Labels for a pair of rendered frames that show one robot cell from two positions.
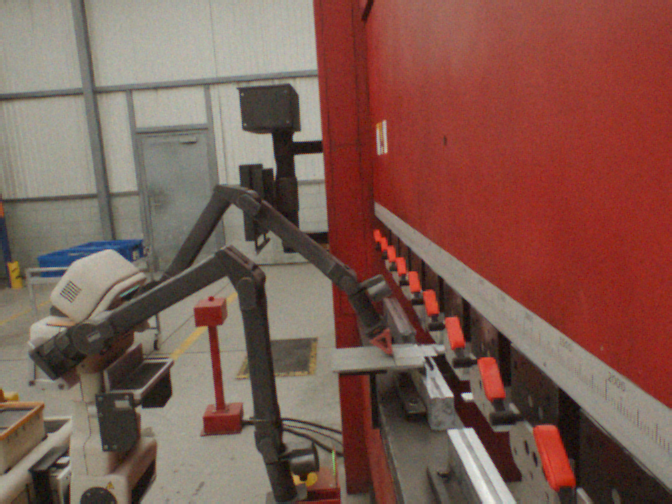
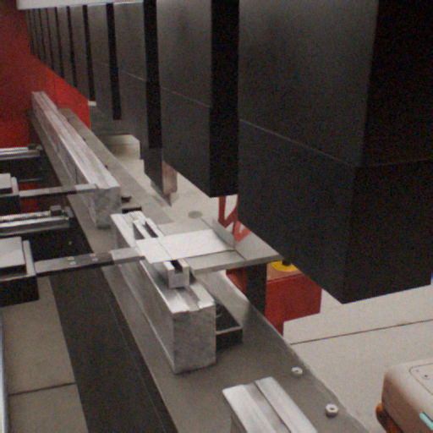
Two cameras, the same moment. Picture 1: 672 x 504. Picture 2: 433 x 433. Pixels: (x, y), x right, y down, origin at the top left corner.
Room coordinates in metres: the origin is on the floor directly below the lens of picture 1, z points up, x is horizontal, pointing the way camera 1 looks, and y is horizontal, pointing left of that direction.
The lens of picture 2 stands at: (2.34, -0.46, 1.33)
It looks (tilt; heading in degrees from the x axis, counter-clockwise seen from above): 21 degrees down; 159
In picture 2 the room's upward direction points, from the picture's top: straight up
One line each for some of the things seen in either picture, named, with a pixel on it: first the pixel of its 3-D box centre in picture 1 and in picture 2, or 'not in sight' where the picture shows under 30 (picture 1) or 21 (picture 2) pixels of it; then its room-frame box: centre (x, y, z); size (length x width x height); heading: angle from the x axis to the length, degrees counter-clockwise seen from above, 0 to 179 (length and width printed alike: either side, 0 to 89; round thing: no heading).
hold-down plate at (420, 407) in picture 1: (408, 393); (190, 292); (1.59, -0.21, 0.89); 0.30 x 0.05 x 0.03; 1
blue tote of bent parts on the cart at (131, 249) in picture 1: (108, 253); not in sight; (4.77, 1.89, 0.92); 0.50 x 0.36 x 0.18; 85
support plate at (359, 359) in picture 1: (374, 357); (251, 235); (1.63, -0.12, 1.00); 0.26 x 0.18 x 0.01; 91
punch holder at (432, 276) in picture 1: (448, 301); (101, 52); (1.25, -0.27, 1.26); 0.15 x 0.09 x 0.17; 1
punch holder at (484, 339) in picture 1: (508, 364); (71, 41); (0.85, -0.27, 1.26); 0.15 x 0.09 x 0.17; 1
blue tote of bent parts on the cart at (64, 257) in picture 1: (81, 262); not in sight; (4.35, 1.95, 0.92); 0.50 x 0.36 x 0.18; 85
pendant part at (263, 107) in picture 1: (277, 177); not in sight; (2.88, 0.24, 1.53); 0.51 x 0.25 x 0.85; 178
